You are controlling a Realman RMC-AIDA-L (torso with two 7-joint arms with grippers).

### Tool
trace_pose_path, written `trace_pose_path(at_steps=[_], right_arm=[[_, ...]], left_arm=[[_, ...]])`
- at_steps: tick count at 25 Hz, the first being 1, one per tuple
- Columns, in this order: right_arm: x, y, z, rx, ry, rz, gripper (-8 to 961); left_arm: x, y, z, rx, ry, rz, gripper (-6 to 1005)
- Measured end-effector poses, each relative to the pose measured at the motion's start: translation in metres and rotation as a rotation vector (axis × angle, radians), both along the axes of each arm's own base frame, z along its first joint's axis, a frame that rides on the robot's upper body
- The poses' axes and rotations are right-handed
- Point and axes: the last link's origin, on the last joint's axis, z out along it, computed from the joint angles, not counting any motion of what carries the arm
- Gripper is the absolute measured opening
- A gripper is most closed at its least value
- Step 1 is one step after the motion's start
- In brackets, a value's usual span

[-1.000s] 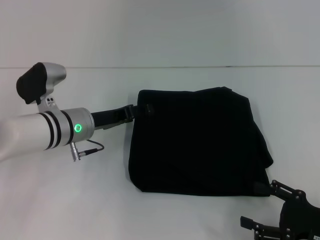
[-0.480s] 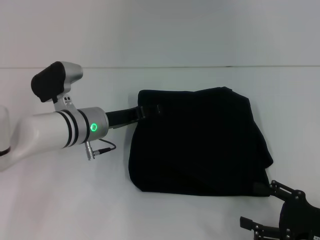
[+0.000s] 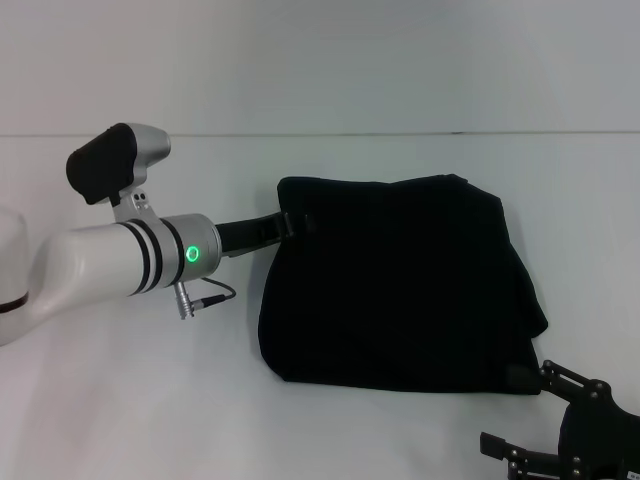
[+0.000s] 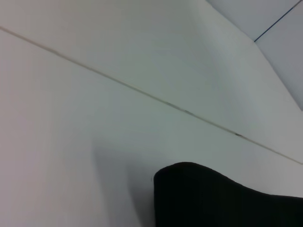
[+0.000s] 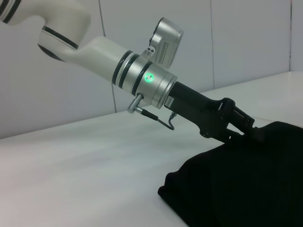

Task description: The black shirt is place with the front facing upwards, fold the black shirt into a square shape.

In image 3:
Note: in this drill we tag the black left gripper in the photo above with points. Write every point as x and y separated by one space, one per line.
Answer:
250 235

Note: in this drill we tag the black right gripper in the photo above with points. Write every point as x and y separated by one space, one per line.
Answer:
600 435

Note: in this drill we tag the black shirt with FREE print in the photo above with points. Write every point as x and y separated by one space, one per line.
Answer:
400 285

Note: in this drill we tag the silver plug on left gripper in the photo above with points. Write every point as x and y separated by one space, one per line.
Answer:
182 300

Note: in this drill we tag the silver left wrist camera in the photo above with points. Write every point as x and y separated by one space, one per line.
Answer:
110 160

